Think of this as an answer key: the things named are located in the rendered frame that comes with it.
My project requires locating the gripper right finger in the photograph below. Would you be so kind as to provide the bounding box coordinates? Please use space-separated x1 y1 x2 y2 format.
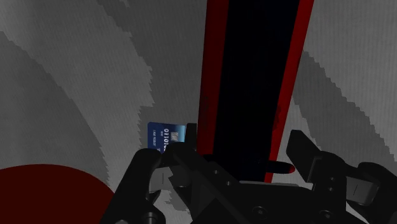
285 129 397 224

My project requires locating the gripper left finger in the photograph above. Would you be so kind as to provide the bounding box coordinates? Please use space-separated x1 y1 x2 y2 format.
101 122 240 224

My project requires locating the black pen with red tip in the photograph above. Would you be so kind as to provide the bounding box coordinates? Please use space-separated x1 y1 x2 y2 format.
265 160 296 174

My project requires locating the blue bank card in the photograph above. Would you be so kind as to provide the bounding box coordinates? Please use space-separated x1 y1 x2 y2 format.
147 122 187 155

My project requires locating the dark red round plate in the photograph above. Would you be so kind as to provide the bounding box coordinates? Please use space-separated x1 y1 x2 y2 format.
0 164 116 224

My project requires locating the black slab with red edges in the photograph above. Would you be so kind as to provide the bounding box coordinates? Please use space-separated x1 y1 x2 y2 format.
197 0 315 184

